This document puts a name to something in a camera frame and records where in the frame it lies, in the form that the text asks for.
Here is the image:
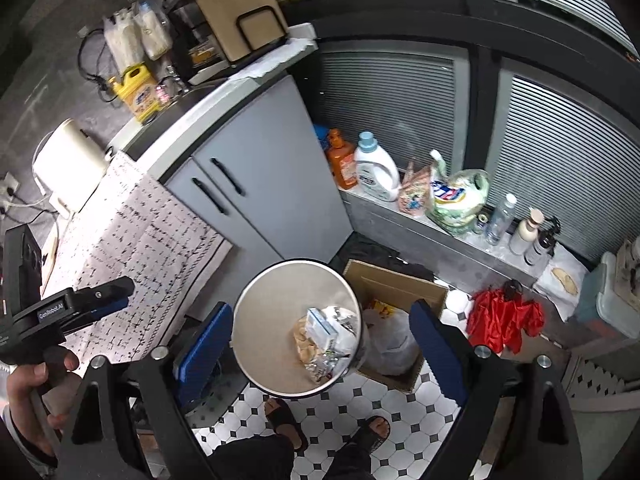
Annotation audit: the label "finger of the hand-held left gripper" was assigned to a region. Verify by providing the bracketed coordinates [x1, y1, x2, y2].
[66, 276, 137, 311]
[60, 299, 130, 335]

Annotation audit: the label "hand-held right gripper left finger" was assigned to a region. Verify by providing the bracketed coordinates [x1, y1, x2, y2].
[54, 301, 235, 480]

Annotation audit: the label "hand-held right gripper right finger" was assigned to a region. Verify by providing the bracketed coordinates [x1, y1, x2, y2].
[409, 298, 584, 480]

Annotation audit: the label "white round bin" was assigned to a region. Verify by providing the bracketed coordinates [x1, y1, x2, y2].
[232, 259, 369, 401]

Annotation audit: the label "tan paper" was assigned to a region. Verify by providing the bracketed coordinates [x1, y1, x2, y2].
[292, 317, 317, 362]

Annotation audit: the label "silver foil ball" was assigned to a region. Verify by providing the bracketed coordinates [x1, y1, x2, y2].
[305, 350, 351, 382]

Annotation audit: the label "blue white small box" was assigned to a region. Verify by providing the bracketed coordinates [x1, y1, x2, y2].
[306, 308, 339, 344]

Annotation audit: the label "person's left hand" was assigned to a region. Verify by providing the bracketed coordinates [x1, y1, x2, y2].
[5, 349, 81, 432]

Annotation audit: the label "white plastic bag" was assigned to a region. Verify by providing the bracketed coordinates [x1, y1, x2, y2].
[361, 307, 422, 377]

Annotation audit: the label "printed pale tablecloth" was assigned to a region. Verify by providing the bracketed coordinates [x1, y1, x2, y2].
[50, 152, 234, 363]

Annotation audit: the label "red cloth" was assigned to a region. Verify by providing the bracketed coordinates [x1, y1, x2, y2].
[467, 282, 546, 357]

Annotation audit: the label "cardboard box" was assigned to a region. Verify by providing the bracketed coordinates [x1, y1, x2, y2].
[342, 259, 449, 393]

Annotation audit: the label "person's right foot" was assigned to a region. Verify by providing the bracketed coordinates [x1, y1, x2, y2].
[350, 415, 392, 454]

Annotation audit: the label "person's foot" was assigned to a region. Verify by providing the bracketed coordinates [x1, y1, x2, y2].
[350, 415, 392, 454]
[262, 397, 309, 453]

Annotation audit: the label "person's left foot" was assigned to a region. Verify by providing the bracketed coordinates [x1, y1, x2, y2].
[262, 397, 309, 453]

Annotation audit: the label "black cloth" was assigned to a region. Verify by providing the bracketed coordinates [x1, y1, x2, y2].
[345, 237, 437, 282]

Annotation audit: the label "person's dark trouser legs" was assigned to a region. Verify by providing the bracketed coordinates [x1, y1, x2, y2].
[207, 435, 376, 480]

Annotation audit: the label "grey ledge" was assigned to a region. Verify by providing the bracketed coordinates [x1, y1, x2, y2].
[340, 190, 640, 352]

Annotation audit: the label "white air fryer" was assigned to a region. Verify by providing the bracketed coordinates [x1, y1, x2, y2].
[32, 119, 109, 216]

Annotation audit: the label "white paper sheet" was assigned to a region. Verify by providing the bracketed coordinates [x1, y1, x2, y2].
[532, 247, 592, 312]

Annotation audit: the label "clear plastic bottle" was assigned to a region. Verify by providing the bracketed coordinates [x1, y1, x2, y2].
[486, 193, 518, 246]

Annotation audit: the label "dark spray bottle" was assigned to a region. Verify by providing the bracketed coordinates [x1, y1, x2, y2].
[524, 217, 561, 267]

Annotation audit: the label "green white refill pouch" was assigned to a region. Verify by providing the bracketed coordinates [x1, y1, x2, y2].
[427, 150, 491, 236]

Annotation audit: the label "pink printed snack bag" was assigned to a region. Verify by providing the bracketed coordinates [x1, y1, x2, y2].
[398, 160, 436, 218]

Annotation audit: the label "white plastic storage box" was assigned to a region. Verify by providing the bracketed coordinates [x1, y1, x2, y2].
[572, 250, 640, 342]

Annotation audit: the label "white laundry detergent bottle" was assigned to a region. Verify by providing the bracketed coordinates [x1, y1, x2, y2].
[353, 131, 401, 203]

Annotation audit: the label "yellow detergent bottle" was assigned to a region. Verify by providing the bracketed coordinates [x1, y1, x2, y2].
[111, 62, 171, 125]

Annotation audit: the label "grey kitchen cabinet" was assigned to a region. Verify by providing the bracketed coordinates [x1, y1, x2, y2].
[105, 37, 354, 272]

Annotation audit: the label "orange bottle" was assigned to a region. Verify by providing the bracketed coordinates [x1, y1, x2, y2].
[326, 128, 358, 191]

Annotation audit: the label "hanging plastic bag pack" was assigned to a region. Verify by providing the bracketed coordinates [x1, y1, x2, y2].
[132, 0, 171, 61]
[102, 10, 146, 73]

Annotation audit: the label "ribbed glass sliding door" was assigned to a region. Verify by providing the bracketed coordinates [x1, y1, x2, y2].
[260, 0, 640, 272]

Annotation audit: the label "black dish rack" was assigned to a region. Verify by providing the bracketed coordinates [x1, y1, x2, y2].
[165, 0, 289, 86]

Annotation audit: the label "white counter towel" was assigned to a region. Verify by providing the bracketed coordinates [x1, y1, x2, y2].
[235, 37, 319, 82]

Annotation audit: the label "wooden cutting board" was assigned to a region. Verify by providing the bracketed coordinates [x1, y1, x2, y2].
[181, 0, 289, 63]

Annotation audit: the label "white power cable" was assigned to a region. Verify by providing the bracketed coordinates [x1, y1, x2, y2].
[0, 132, 63, 261]

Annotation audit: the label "black cabinet handle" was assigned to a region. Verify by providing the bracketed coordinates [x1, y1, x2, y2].
[192, 177, 229, 216]
[210, 157, 247, 197]

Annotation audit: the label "black hanging cable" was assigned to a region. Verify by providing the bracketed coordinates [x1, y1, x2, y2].
[77, 27, 119, 107]

